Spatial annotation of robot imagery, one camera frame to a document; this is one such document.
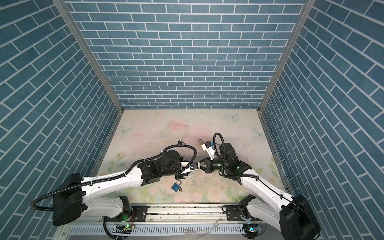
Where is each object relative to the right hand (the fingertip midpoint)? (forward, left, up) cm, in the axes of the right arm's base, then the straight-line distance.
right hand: (194, 165), depth 75 cm
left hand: (0, 0, -1) cm, 1 cm away
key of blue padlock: (-8, +7, -15) cm, 18 cm away
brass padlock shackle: (+24, -1, -16) cm, 28 cm away
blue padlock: (-7, +10, -14) cm, 19 cm away
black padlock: (+23, +13, -15) cm, 30 cm away
